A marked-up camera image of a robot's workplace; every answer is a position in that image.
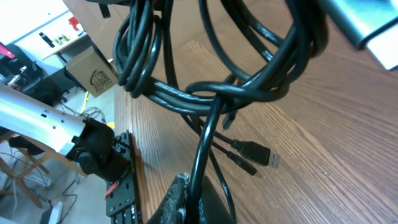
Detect cardboard box with logo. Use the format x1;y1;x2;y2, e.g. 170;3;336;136
66;46;118;98

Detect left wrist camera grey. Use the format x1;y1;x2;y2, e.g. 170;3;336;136
319;0;397;70

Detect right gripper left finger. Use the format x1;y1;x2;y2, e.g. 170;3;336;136
147;173;189;224

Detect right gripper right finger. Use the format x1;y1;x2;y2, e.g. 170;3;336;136
198;176;234;224

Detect black multi-head cable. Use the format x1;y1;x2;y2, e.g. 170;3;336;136
111;0;330;224

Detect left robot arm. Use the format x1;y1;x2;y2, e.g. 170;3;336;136
1;84;131;182

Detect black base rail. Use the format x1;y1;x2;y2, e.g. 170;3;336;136
106;130;142;224

